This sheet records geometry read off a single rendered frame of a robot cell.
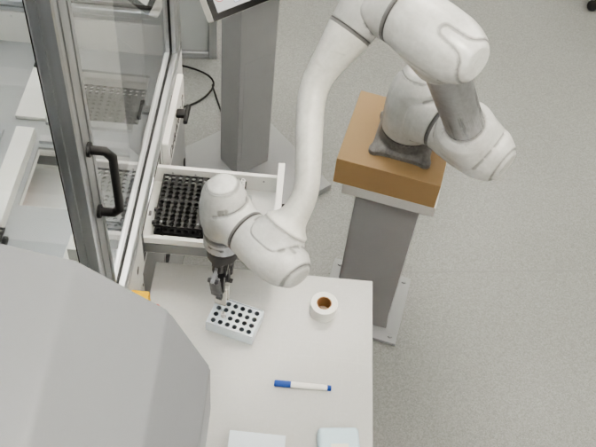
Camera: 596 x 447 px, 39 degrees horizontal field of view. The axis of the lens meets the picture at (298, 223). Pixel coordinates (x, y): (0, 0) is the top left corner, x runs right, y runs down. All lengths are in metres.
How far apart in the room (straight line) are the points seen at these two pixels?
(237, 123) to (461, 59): 1.66
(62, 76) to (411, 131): 1.23
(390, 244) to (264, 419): 0.88
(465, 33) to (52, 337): 1.00
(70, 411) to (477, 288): 2.44
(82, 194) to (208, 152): 2.03
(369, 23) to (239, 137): 1.58
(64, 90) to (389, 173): 1.26
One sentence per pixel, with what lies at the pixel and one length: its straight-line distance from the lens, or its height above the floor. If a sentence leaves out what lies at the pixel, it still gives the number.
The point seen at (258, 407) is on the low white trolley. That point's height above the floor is 0.76.
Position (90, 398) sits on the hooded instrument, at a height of 1.70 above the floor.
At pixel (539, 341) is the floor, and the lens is 3.21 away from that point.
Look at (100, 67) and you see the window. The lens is 1.59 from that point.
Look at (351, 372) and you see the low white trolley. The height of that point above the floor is 0.76.
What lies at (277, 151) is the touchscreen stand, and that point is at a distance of 3.51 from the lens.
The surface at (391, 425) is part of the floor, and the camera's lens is 2.90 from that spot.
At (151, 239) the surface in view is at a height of 0.89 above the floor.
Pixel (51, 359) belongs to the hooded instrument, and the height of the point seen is 1.73.
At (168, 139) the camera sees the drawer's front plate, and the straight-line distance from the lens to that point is 2.30.
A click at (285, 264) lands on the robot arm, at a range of 1.70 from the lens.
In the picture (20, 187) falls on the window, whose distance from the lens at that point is 1.54.
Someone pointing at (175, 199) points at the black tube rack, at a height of 0.90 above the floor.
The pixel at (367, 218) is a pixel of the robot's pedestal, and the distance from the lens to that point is 2.59.
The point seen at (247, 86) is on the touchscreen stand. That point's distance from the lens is 3.08.
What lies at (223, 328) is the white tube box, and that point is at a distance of 2.09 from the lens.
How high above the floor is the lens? 2.58
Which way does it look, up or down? 51 degrees down
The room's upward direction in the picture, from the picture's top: 7 degrees clockwise
